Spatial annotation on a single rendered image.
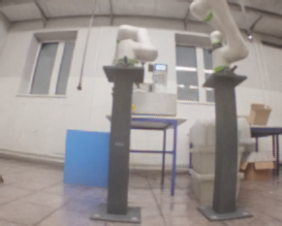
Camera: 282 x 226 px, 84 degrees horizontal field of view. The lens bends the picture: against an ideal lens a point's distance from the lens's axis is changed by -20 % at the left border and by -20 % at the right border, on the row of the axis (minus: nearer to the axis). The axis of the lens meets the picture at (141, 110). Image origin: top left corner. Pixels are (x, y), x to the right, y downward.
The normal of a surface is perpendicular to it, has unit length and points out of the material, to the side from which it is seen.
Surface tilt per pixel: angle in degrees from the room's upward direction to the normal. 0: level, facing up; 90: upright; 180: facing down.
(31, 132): 90
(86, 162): 90
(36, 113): 90
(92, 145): 90
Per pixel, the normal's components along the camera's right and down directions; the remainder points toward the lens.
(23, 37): 0.03, -0.21
